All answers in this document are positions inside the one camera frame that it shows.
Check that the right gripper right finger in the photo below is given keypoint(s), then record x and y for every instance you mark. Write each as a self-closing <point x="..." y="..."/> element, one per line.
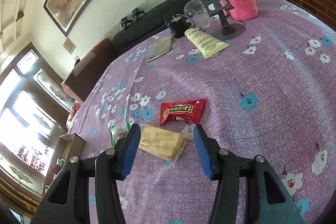
<point x="267" y="199"/>

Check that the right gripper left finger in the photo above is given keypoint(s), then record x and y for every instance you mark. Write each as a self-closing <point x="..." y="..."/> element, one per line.
<point x="67" y="199"/>

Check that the yellow biscuit packet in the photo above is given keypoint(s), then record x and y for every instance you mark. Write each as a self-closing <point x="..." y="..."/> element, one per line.
<point x="160" y="142"/>

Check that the cardboard box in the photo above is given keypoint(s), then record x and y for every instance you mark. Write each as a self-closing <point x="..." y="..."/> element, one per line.
<point x="68" y="145"/>

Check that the clear green nut packet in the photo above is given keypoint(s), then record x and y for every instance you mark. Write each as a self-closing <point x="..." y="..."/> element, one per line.
<point x="119" y="131"/>

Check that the purple floral tablecloth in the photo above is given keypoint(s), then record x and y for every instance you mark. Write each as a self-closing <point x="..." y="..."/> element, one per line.
<point x="271" y="92"/>

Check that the brown red armchair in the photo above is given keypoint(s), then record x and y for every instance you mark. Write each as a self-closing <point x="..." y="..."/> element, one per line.
<point x="85" y="75"/>

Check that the small red snack packet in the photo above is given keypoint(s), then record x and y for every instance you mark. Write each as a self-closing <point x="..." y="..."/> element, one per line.
<point x="178" y="111"/>

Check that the cream lotion tube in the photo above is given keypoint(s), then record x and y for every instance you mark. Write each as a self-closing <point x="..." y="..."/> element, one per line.
<point x="206" y="44"/>

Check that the olive green notebook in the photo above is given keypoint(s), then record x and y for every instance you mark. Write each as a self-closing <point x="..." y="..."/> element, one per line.
<point x="161" y="48"/>

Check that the black key pouch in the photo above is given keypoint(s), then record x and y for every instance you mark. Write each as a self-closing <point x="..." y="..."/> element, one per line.
<point x="178" y="25"/>

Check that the clear plastic cup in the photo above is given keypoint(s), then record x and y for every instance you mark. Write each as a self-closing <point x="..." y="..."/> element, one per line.
<point x="196" y="12"/>

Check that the black phone stand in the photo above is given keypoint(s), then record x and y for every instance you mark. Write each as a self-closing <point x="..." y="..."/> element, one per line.
<point x="228" y="31"/>

